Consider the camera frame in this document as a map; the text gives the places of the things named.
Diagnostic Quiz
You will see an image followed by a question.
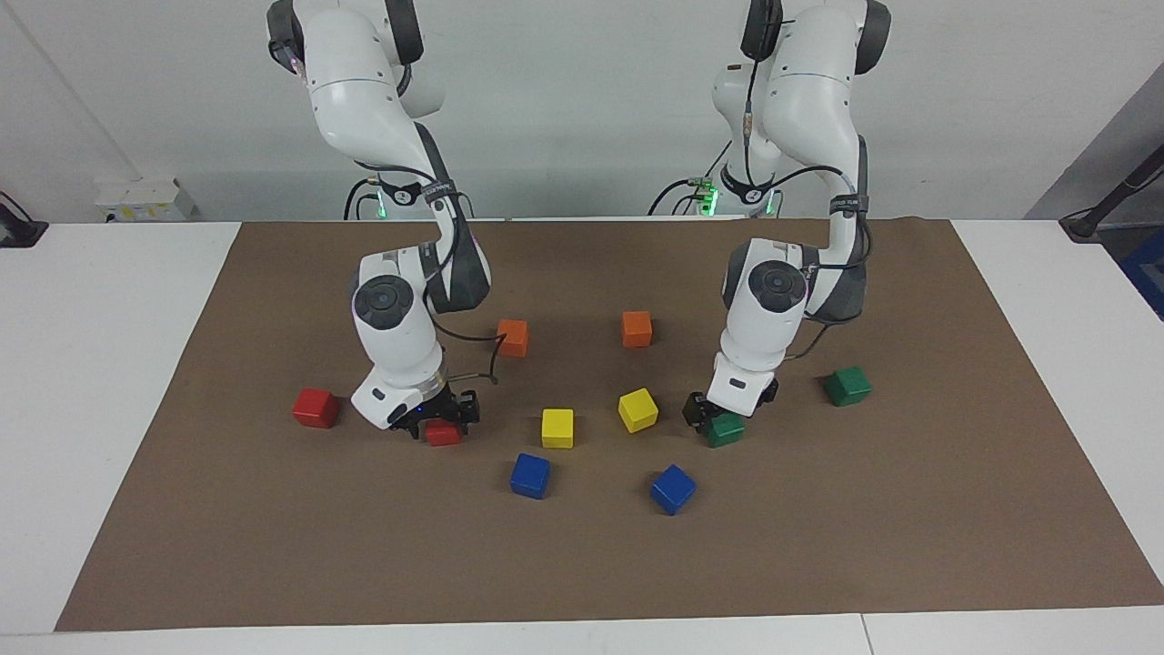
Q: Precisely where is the blue wooden cube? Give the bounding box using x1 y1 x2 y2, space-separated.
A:
649 464 698 517
509 453 552 500

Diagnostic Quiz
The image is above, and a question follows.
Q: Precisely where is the brown paper table mat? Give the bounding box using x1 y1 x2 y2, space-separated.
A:
55 217 1164 632

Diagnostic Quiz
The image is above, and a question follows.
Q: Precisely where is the black camera stand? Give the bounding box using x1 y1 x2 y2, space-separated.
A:
1059 144 1164 244

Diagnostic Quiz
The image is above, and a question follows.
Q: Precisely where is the blue crate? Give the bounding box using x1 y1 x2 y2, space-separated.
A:
1120 226 1164 321

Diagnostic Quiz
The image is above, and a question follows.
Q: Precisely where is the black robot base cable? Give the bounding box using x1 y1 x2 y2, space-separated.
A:
648 136 730 217
344 177 383 221

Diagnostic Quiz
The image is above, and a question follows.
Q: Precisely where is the green wooden cube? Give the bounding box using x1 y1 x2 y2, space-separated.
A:
706 411 747 449
824 366 873 408

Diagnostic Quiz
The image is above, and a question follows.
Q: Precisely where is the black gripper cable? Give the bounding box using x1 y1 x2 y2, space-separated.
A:
741 36 869 363
350 159 508 388

